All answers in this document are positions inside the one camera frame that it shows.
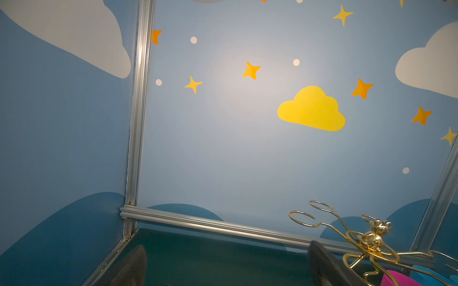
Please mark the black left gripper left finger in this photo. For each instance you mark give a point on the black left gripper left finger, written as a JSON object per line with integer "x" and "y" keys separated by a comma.
{"x": 130, "y": 271}

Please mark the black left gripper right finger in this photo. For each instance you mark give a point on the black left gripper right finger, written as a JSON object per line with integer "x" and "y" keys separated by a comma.
{"x": 326, "y": 270}

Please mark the pink wine glass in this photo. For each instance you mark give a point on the pink wine glass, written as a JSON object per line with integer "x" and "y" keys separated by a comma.
{"x": 400, "y": 278}

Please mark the blue wine glass front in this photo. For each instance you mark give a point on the blue wine glass front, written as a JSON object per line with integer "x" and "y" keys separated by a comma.
{"x": 427, "y": 280}

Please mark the blue wine glass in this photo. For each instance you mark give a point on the blue wine glass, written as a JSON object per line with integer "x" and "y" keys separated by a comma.
{"x": 427, "y": 280}
{"x": 454, "y": 278}

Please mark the gold wire glass rack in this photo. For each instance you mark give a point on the gold wire glass rack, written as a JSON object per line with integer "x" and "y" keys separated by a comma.
{"x": 370, "y": 245}

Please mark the aluminium frame rear rail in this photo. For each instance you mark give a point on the aluminium frame rear rail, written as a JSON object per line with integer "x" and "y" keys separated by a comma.
{"x": 216, "y": 226}

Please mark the right corner frame post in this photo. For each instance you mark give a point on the right corner frame post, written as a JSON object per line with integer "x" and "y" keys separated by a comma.
{"x": 439, "y": 204}

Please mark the corner frame post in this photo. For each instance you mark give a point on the corner frame post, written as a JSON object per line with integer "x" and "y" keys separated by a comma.
{"x": 439, "y": 204}
{"x": 146, "y": 15}

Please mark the left corner frame post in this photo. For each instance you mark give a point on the left corner frame post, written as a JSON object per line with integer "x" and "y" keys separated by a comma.
{"x": 146, "y": 15}

